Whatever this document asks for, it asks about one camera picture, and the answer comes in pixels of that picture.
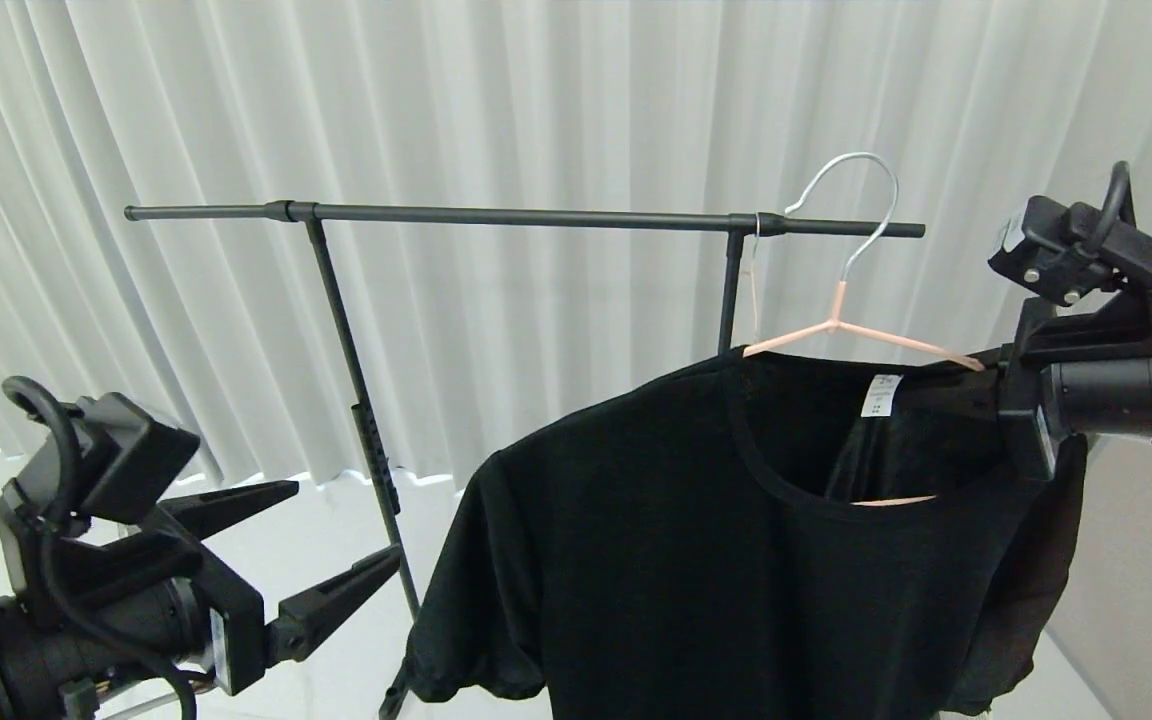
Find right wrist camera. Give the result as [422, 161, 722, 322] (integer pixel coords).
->
[988, 195, 1152, 361]

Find pink clothes hanger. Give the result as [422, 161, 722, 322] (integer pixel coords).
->
[748, 232, 763, 346]
[741, 152, 987, 507]

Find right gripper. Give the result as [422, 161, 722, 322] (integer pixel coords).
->
[998, 345, 1152, 481]

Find black clothes rack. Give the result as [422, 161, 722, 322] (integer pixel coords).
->
[124, 200, 927, 720]

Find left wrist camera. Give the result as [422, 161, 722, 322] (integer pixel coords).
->
[0, 392, 205, 601]

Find black garment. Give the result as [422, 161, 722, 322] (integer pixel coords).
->
[404, 345, 1089, 720]

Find white curtain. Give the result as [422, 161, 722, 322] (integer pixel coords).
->
[0, 0, 1152, 491]

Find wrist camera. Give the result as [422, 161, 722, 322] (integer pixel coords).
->
[988, 195, 1152, 361]
[0, 392, 205, 601]

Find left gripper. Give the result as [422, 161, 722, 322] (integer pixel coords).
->
[0, 480, 403, 716]

